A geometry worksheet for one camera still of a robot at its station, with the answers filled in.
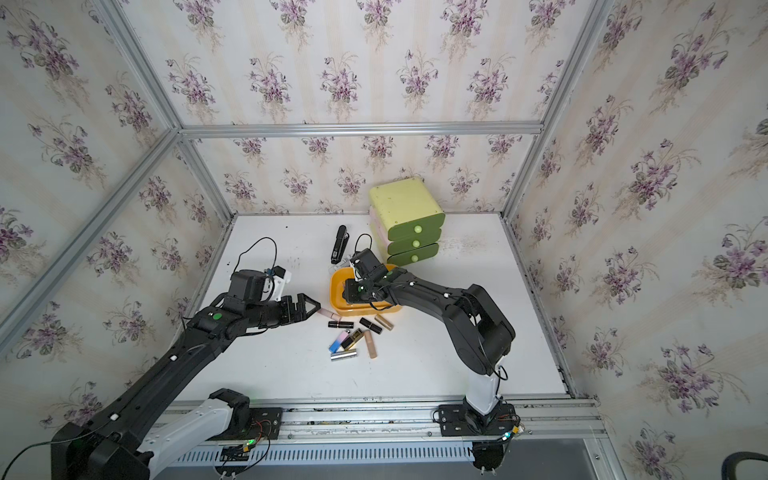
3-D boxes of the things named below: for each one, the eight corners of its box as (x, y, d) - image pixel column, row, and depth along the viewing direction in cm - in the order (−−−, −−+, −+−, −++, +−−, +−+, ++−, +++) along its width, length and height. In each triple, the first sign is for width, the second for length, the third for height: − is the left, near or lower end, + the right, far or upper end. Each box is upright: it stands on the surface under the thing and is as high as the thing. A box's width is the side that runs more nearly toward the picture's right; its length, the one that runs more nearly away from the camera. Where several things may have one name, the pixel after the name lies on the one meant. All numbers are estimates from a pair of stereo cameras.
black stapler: (330, 262, 107) (328, 254, 103) (341, 232, 116) (339, 224, 113) (340, 264, 106) (338, 256, 103) (350, 233, 116) (349, 225, 112)
